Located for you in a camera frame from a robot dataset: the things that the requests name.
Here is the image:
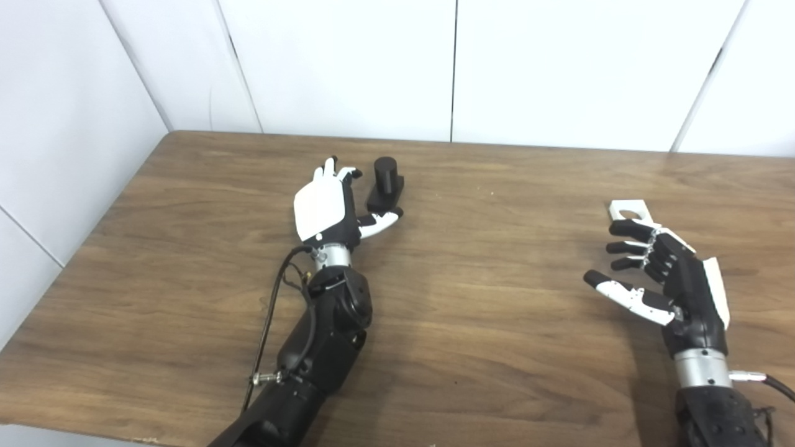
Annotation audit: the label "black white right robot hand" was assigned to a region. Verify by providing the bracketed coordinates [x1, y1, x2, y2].
[583, 219, 730, 358]

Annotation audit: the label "thin wrist wires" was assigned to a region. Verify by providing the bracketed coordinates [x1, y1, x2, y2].
[283, 264, 311, 291]
[752, 407, 775, 445]

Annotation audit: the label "thin left wrist wires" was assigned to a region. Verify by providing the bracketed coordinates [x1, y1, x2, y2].
[283, 264, 311, 291]

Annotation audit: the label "white square piece with hole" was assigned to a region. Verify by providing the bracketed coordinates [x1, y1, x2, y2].
[608, 199, 660, 232]

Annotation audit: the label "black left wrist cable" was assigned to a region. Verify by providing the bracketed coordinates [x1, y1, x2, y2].
[241, 246, 314, 413]

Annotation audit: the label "thin right wrist wires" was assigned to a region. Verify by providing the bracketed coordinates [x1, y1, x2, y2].
[752, 407, 775, 445]

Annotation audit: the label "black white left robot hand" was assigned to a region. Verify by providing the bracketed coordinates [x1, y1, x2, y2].
[293, 157, 404, 246]

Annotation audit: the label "black peg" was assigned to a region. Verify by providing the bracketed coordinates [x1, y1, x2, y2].
[366, 157, 406, 215]

